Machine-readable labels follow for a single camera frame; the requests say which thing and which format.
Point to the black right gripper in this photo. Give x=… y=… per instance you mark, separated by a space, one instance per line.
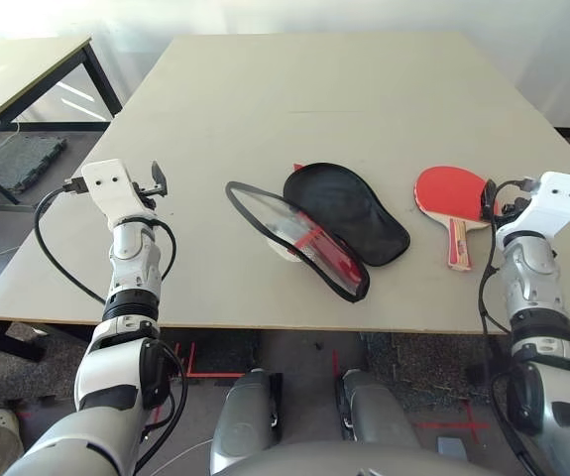
x=508 y=209

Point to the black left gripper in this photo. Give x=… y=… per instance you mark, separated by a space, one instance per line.
x=146 y=196

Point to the red black paddle case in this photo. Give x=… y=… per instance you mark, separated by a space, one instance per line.
x=364 y=223

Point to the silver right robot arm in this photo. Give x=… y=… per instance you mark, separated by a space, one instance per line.
x=532 y=277

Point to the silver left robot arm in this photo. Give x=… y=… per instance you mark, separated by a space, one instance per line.
x=133 y=268

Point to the grey foam floor mat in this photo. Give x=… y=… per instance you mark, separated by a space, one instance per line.
x=22 y=158

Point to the dark speckled rubber mat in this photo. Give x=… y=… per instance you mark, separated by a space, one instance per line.
x=413 y=367
x=41 y=377

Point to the grey right robot leg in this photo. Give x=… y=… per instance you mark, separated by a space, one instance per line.
x=378 y=411

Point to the grey robot leg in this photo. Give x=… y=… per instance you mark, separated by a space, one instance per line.
x=378 y=411
x=240 y=421

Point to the small grey floor box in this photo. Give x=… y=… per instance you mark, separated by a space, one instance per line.
x=450 y=448

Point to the grey left robot leg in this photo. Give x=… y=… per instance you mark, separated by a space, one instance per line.
x=240 y=421

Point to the grey robot torso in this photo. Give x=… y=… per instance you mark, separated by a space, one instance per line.
x=364 y=461

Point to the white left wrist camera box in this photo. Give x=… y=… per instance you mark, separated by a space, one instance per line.
x=106 y=186

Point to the beige side table black frame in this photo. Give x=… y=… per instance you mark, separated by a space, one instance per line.
x=7 y=74

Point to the black main table frame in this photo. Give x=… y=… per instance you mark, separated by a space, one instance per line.
x=7 y=339

